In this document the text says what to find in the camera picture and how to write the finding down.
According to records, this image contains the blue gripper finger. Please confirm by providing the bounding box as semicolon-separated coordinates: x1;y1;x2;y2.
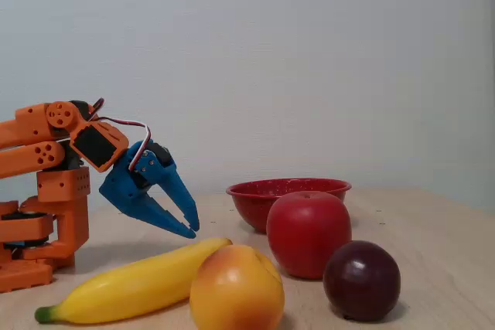
118;193;198;240
135;150;200;231

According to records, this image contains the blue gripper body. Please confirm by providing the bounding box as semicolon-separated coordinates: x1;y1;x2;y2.
99;139;174;215

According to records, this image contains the orange yellow toy peach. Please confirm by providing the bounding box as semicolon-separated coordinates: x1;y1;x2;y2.
189;243;286;330

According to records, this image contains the red speckled bowl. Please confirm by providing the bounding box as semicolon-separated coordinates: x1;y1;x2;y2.
226;178;353;234

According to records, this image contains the yellow toy banana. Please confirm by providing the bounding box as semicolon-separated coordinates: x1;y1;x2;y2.
34;236;234;324

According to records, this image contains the red toy apple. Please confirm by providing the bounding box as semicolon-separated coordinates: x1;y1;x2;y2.
265;190;353;280

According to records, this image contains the dark purple toy plum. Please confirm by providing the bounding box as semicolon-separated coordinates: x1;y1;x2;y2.
323;240;402;322

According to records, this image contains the red white black servo wire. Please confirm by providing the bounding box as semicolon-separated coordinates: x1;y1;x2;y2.
87;97;152;172

